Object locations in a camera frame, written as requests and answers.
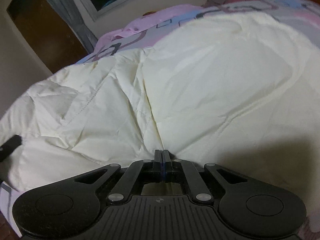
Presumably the brown wooden door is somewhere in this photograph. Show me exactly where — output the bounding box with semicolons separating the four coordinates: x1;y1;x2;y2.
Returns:
7;0;87;73

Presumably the pink blanket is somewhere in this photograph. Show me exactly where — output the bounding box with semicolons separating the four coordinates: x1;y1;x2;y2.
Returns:
94;4;203;53

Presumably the yellow cloth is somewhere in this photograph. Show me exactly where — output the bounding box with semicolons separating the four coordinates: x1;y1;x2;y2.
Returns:
142;11;157;17

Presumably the left grey curtain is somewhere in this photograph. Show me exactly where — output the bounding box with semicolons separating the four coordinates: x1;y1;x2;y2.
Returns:
46;0;98;53

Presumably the patterned grey pink bedsheet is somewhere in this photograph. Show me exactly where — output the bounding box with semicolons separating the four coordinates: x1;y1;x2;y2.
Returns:
0;0;320;240

